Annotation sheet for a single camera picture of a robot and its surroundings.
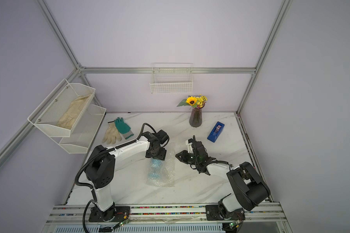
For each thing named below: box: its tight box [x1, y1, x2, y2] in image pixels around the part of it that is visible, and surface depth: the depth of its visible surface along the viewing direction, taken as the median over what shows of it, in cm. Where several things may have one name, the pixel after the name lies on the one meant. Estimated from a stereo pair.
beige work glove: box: [101, 121, 123, 145], surface depth 109 cm
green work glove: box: [113, 116, 135, 140], surface depth 112 cm
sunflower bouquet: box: [176, 93, 209, 110], surface depth 97 cm
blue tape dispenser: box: [207, 121, 226, 143], surface depth 104 cm
